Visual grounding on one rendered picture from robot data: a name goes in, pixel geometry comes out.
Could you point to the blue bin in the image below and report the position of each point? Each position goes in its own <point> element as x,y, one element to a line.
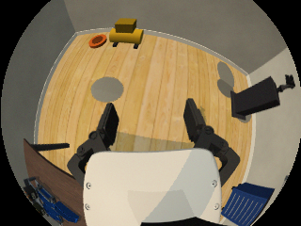
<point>52,213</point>
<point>44,200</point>
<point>65,212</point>

